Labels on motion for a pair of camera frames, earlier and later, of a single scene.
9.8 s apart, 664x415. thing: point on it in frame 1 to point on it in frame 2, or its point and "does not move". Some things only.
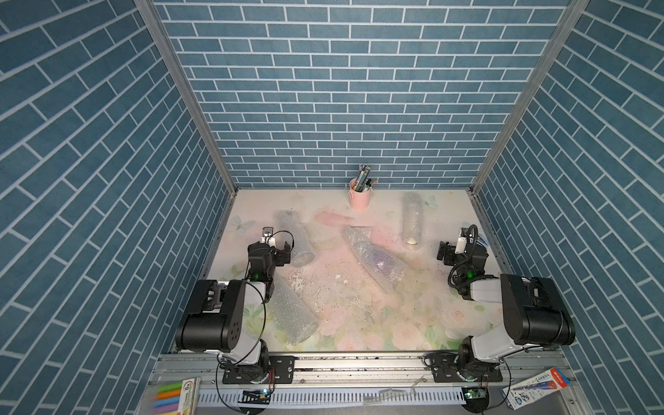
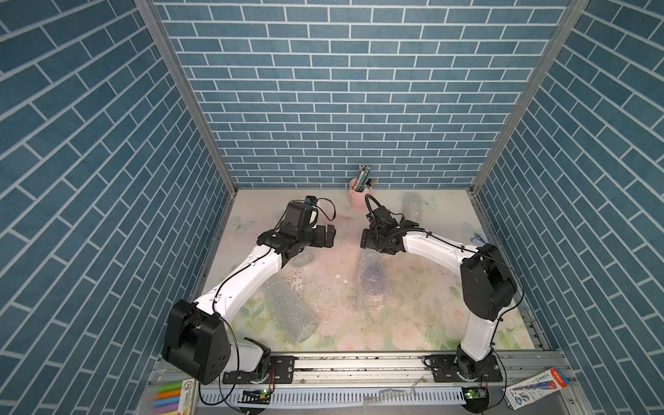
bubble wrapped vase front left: (291, 316) does not move
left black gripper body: (277, 260) to (314, 237)
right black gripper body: (451, 258) to (373, 241)
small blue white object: (482, 239) does not move
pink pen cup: (359, 201) does not move
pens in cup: (363, 182) does not move
